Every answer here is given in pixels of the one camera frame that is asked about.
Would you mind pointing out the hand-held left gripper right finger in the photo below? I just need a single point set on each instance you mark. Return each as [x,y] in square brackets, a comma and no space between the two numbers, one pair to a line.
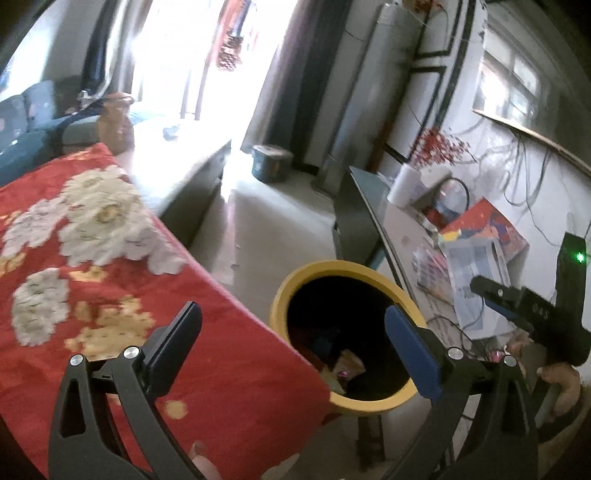
[411,346]

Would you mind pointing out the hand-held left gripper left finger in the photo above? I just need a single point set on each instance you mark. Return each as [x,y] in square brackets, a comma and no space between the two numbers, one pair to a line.
[173,341]

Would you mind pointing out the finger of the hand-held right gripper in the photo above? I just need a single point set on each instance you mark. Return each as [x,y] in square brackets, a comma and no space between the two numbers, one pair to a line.
[496,288]
[501,308]

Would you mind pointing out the yellow snack wrapper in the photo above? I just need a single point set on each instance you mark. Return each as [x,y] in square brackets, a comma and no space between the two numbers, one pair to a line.
[352,360]

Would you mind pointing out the purple candy wrapper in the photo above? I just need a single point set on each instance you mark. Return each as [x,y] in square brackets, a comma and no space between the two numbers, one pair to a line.
[342,374]

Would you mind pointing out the yellow round waste bin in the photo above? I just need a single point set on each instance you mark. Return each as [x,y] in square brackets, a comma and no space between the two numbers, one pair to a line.
[281,300]

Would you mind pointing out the person's right forearm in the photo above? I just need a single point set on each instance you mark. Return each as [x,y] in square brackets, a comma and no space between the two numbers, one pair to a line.
[558,431]

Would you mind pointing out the person's right hand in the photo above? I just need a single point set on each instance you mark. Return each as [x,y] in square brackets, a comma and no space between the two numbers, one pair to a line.
[563,383]

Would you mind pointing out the person's left hand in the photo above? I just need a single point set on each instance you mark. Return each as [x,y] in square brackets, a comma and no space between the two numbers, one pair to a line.
[205,461]

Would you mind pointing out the white printed sheet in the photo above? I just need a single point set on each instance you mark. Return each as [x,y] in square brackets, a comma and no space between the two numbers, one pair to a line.
[475,267]

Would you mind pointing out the red floral blanket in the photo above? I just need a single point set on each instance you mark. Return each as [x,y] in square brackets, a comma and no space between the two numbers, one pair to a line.
[207,346]

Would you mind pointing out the red colourful book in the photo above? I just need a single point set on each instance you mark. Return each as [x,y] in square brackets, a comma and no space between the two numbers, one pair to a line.
[498,230]

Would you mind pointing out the colour grid palette box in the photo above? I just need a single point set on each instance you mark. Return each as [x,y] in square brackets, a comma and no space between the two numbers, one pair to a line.
[429,272]

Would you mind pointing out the white box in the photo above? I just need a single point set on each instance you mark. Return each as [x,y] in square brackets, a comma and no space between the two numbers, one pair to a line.
[434,177]

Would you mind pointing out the white paper towel roll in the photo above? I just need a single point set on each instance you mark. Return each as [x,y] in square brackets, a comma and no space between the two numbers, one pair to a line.
[402,184]

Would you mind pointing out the black television stand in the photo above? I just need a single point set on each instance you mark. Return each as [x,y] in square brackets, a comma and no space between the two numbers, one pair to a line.
[364,207]

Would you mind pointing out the black coffee table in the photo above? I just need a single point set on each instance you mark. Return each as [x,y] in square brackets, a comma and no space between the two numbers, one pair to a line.
[184,161]

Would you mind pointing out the blue storage box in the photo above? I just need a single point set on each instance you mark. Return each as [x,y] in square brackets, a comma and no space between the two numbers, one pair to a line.
[272,164]

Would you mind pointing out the brown paper bag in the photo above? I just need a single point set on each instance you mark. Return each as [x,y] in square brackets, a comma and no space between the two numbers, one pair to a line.
[115,124]

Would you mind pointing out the grey standing air conditioner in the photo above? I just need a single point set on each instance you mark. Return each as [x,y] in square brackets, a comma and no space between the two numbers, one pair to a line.
[369,92]

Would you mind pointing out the blue sofa with heart print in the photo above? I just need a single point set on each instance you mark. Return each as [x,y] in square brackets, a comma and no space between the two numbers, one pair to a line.
[32,124]

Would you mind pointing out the glass balcony door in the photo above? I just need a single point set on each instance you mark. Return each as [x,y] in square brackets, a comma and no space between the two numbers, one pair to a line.
[184,60]

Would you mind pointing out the grey curtain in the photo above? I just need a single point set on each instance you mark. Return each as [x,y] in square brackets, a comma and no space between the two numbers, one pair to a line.
[295,69]

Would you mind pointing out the hanging colourful clothes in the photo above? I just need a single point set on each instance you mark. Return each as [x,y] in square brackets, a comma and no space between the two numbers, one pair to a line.
[231,46]

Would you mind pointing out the dark blue curtain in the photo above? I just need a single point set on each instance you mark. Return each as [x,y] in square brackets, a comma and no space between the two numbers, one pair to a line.
[99,46]

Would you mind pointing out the wall television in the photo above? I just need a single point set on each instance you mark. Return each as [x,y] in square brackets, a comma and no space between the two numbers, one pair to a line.
[521,83]

